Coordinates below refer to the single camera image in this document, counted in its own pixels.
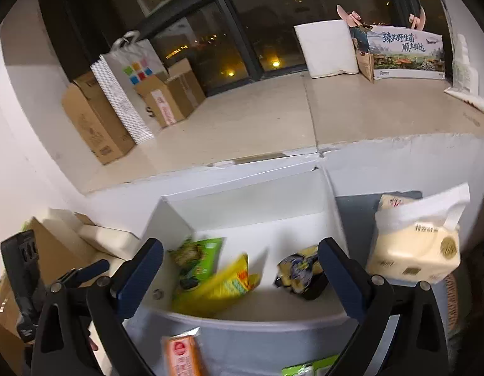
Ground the landscape printed carton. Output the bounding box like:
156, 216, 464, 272
350, 24, 446, 80

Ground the cream tissue pack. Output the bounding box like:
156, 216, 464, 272
365, 183, 472, 286

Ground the white cardboard box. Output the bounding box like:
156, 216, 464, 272
122, 164, 368, 376

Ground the large brown cardboard box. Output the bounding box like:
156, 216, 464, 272
62, 71, 136, 166

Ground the small brown paper bag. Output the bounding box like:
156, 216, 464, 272
355, 51, 376, 84

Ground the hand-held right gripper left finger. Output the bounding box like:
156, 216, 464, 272
30, 238, 164, 376

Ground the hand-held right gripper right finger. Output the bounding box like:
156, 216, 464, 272
317, 237, 448, 376

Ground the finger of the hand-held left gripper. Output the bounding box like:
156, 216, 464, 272
56, 259, 110, 288

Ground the wicker stool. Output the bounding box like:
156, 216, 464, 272
442, 274, 468, 335

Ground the white dotted paper bag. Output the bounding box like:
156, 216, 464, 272
90, 31, 168, 145

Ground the white plastic bottle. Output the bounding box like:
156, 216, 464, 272
451, 33, 481, 95

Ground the black window frame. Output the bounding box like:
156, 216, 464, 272
36, 0, 442, 98

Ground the white tube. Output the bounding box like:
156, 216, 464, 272
444, 86, 484, 120

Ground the orange snack packet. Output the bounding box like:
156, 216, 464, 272
161, 327, 209, 376

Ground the yellow snack packet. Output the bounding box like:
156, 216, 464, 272
171, 254, 260, 314

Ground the small open cardboard box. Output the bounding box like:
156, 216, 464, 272
134, 58, 207, 129

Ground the white foam box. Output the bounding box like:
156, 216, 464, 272
294, 19, 360, 79

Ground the pink fan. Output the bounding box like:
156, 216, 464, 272
408, 7, 428, 32
336, 5, 362, 28

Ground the light green snack packet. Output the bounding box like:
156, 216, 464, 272
281, 354, 339, 376

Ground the dark patterned snack packet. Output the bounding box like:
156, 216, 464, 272
274, 245, 329, 300

